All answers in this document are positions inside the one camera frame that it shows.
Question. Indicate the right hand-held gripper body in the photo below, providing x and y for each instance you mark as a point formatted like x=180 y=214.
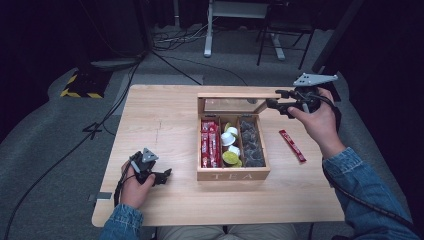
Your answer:
x=308 y=96

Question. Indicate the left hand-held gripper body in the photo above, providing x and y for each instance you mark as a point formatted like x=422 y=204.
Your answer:
x=145 y=166

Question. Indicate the wooden tea box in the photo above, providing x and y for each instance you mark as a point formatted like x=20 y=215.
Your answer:
x=233 y=174

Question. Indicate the person's left hand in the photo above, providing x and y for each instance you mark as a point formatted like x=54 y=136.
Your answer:
x=133 y=193

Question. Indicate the person's right hand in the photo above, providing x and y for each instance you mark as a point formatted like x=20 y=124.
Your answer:
x=320 y=126

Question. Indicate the pile of dark tea bags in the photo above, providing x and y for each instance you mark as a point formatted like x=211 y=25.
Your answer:
x=251 y=146

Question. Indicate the person's left leg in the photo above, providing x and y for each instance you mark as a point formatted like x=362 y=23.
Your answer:
x=193 y=233

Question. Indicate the person's leg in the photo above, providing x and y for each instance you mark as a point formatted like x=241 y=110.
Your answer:
x=193 y=233
x=263 y=232

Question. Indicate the green lid coffee capsule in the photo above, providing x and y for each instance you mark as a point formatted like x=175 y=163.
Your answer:
x=238 y=164
x=230 y=157

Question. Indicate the black slanted stand pole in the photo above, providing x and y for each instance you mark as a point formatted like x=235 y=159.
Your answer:
x=336 y=33

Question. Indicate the grey flat stand foot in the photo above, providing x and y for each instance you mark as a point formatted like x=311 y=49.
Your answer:
x=113 y=63

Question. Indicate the person's right leg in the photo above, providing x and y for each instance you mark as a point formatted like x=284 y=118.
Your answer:
x=263 y=232

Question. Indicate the grey table bracket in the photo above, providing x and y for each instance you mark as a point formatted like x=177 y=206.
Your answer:
x=104 y=196

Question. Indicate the black metal chair frame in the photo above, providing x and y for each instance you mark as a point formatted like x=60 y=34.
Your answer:
x=290 y=31

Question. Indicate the white desk frame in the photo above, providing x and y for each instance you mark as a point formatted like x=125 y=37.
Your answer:
x=208 y=33

